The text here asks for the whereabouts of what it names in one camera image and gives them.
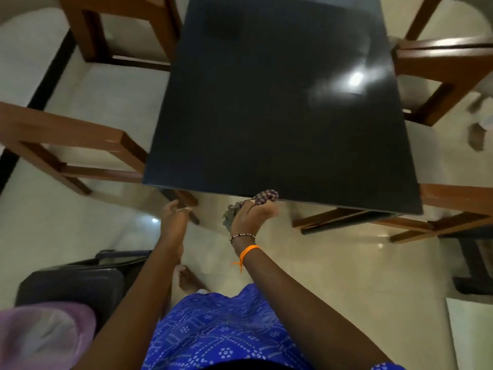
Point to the person's left forearm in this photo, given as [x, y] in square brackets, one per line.
[131, 308]

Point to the checkered cleaning cloth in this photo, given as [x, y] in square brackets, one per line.
[267, 196]

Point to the person's left foot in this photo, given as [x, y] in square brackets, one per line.
[192, 281]

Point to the person's left hand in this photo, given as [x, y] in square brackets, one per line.
[173, 231]

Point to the blue patterned dress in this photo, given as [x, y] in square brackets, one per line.
[215, 335]

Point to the orange wristband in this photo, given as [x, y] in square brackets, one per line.
[248, 251]

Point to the black table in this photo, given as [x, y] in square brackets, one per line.
[269, 111]

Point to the white flat board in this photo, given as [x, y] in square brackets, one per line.
[471, 335]

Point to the purple plastic basket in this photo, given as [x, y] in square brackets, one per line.
[42, 339]

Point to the black metal stand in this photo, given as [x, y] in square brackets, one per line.
[473, 265]

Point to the person's right hand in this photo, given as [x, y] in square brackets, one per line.
[246, 223]

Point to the person's right forearm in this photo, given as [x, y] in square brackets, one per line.
[308, 308]

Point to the black suitcase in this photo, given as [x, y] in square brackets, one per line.
[77, 285]

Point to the beige wooden armchair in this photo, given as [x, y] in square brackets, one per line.
[96, 100]
[423, 15]
[443, 65]

